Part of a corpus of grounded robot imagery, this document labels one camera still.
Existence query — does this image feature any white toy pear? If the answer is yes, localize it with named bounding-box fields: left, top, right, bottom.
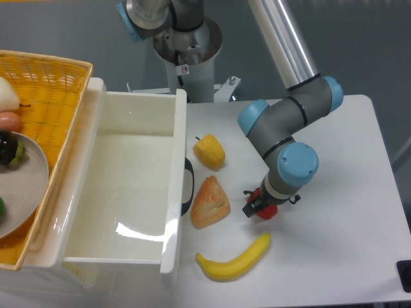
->
left=0, top=77, right=30, bottom=112

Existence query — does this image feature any yellow toy banana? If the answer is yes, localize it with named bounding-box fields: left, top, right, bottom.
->
left=195, top=233, right=272, bottom=282

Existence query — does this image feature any black corner device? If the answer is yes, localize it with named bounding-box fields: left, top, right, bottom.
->
left=396, top=260, right=411, bottom=293

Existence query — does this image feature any green toy vegetable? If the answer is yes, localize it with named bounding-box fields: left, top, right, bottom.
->
left=0, top=198, right=7, bottom=223

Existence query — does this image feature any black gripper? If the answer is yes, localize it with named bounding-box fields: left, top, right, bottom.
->
left=242, top=192, right=301, bottom=218

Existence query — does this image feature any toy bread wedge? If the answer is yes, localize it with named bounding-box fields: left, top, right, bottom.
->
left=190, top=175, right=231, bottom=229

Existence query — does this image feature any yellow toy pepper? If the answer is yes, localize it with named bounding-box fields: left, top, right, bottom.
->
left=193, top=133, right=225, bottom=170

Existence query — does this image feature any white plastic drawer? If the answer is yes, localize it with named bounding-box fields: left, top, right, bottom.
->
left=23, top=78, right=187, bottom=275

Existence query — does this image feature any yellow woven basket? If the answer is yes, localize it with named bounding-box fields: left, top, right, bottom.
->
left=1, top=50, right=93, bottom=271

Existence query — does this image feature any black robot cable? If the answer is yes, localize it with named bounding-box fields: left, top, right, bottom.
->
left=174, top=49, right=184, bottom=89

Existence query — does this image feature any white drawer cabinet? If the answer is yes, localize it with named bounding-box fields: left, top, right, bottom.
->
left=1, top=262, right=177, bottom=307

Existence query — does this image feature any pink toy sausage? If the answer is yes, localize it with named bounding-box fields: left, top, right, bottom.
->
left=0, top=111, right=22, bottom=132

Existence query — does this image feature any black drawer handle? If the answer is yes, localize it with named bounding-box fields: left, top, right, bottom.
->
left=181, top=158, right=195, bottom=216

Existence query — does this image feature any dark toy eggplant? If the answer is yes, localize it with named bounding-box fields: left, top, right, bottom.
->
left=1, top=130, right=29, bottom=167

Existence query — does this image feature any red toy pepper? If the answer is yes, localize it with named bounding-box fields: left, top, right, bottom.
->
left=243, top=188, right=277, bottom=220

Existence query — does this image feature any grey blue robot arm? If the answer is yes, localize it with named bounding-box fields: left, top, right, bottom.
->
left=117, top=1, right=344, bottom=218

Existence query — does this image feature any grey plate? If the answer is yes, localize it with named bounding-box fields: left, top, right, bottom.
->
left=1, top=133, right=49, bottom=237

